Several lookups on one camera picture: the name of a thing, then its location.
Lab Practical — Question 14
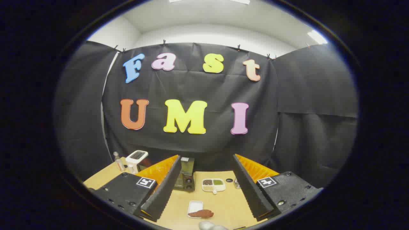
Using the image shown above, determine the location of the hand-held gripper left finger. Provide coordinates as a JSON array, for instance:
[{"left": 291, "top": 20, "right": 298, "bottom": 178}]
[{"left": 89, "top": 155, "right": 182, "bottom": 222}]

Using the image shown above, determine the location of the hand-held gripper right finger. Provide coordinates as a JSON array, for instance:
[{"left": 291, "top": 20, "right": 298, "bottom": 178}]
[{"left": 232, "top": 154, "right": 323, "bottom": 222}]

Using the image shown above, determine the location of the black toaster oven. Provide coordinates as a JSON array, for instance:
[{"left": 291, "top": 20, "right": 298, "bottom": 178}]
[{"left": 174, "top": 157, "right": 196, "bottom": 192}]

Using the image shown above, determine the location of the brown meat steak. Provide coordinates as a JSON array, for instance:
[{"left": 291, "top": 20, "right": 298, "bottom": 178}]
[{"left": 188, "top": 209, "right": 214, "bottom": 219}]

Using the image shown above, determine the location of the white rectangular tray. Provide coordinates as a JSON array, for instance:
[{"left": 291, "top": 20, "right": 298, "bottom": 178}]
[{"left": 187, "top": 200, "right": 204, "bottom": 219}]

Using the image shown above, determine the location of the white divided dish with beans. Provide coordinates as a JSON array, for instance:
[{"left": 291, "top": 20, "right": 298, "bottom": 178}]
[{"left": 201, "top": 178, "right": 226, "bottom": 195}]

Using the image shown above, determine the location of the white kitchen scale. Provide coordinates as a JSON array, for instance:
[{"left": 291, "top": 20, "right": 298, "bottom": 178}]
[{"left": 125, "top": 150, "right": 149, "bottom": 174}]

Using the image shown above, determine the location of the clear plastic bottle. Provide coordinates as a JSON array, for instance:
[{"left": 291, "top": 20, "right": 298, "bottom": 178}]
[{"left": 113, "top": 152, "right": 126, "bottom": 172}]

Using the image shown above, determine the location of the row of backdrop clips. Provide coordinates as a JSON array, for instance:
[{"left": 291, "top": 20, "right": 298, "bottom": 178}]
[{"left": 113, "top": 40, "right": 311, "bottom": 60}]

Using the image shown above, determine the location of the ceiling light panel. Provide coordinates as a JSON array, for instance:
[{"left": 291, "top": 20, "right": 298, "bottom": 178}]
[{"left": 307, "top": 30, "right": 328, "bottom": 44}]

